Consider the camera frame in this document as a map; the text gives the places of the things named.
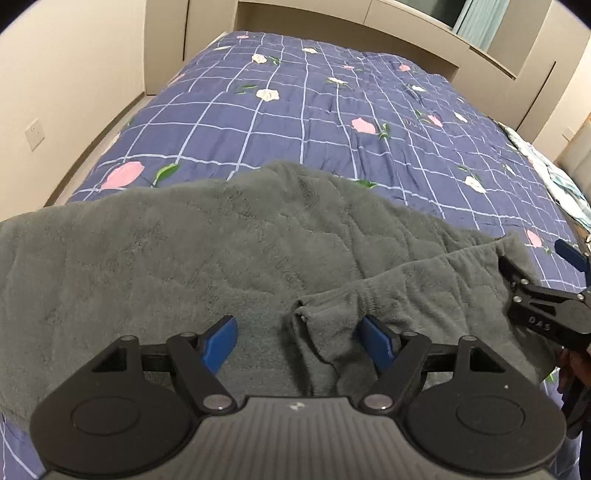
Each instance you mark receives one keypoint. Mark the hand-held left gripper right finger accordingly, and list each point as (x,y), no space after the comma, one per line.
(377,341)

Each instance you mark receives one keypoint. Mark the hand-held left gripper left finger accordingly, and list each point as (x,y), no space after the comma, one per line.
(220,341)

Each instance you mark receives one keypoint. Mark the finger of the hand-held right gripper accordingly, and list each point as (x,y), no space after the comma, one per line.
(508,272)
(570,254)

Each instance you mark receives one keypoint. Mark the grey quilted blanket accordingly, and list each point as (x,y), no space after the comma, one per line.
(184,258)

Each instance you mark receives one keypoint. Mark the person's right hand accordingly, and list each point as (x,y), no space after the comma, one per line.
(570,374)

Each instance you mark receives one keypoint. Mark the light floral cloth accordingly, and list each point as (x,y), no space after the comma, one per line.
(561,184)

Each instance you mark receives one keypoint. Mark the wooden headboard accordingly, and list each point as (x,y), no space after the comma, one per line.
(579,161)

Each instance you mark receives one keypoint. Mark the beige wardrobe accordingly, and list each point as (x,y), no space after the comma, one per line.
(166,41)
(549,69)

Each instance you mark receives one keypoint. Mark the blue checked floral bed blanket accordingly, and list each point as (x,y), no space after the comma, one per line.
(300,110)

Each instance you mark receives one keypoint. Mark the beige overbed cabinet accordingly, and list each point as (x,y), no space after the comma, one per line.
(415,37)

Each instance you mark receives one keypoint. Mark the white wall socket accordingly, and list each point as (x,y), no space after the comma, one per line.
(34,134)

